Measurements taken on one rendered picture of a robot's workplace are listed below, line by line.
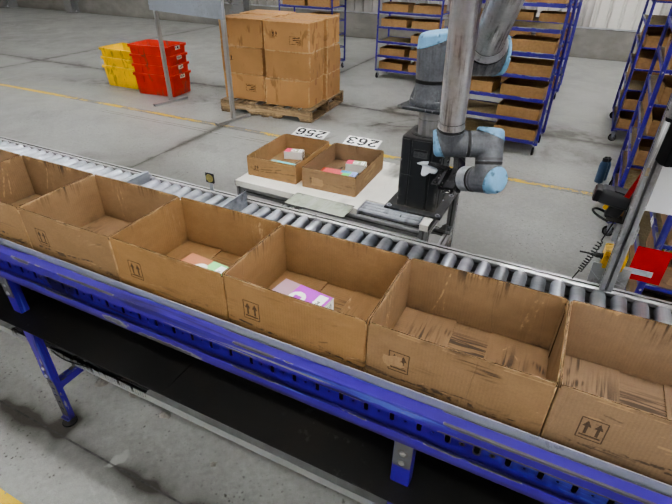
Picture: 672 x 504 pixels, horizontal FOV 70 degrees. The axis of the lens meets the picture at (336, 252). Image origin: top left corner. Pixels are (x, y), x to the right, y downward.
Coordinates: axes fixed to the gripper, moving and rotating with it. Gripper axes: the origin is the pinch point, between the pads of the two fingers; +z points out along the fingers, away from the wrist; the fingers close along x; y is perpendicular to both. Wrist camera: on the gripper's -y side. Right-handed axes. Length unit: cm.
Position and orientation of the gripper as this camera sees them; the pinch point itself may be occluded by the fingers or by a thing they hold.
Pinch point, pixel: (430, 171)
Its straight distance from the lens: 197.4
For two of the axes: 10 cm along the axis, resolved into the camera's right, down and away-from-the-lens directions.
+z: -4.8, -1.8, 8.6
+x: 7.4, 4.4, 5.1
